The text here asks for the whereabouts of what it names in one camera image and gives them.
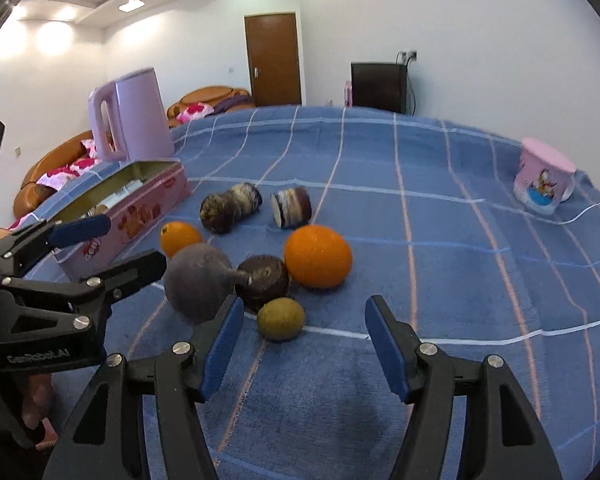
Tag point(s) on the pink floral cloth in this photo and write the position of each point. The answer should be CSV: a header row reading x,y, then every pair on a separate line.
x,y
195,111
72,167

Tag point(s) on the pink printed cup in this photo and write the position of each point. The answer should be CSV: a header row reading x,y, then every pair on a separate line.
x,y
545,175

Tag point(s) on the brown whole taro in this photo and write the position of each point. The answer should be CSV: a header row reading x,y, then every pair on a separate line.
x,y
230,207

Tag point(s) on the brown leather sofa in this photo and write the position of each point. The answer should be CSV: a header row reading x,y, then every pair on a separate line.
x,y
215,96
40,175

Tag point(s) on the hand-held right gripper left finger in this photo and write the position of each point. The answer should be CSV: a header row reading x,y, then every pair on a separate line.
x,y
225,350

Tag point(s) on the green kiwi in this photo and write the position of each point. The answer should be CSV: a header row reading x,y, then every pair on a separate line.
x,y
280,319

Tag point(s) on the printed paper sheet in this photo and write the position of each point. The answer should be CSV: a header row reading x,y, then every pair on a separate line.
x,y
125,191

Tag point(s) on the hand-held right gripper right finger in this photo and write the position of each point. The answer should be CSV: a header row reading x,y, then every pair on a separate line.
x,y
385,345

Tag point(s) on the large orange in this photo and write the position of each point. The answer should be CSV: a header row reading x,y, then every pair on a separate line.
x,y
318,256

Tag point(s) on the square ceiling light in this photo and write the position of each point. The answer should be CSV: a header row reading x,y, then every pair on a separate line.
x,y
131,6

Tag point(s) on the blue plaid blanket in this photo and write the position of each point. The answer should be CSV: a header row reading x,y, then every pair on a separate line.
x,y
430,285

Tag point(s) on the person's left hand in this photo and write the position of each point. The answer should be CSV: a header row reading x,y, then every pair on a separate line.
x,y
37,402

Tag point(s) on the dull purple round fruit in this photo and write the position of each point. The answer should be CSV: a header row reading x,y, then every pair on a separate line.
x,y
197,282

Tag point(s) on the purple cloth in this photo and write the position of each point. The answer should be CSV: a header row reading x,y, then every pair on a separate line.
x,y
235,103

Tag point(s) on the pink tin box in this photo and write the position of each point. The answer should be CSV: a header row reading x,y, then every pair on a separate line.
x,y
140,210

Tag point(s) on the wall socket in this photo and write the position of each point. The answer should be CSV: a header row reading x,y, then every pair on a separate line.
x,y
408,55

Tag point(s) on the cut taro chunk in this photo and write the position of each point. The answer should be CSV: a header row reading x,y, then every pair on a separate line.
x,y
291,207

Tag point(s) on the black television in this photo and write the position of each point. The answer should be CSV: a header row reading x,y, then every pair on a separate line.
x,y
378,86

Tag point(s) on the pink electric kettle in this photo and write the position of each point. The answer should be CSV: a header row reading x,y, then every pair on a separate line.
x,y
140,115

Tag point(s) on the dark brown round fruit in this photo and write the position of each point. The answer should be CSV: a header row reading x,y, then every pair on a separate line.
x,y
265,280

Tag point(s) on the small orange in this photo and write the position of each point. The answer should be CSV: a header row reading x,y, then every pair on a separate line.
x,y
180,239

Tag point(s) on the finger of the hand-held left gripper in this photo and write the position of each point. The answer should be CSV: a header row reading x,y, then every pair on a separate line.
x,y
130,272
82,228

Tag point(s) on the brown wooden door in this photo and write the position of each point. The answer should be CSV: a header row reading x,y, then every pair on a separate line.
x,y
274,60

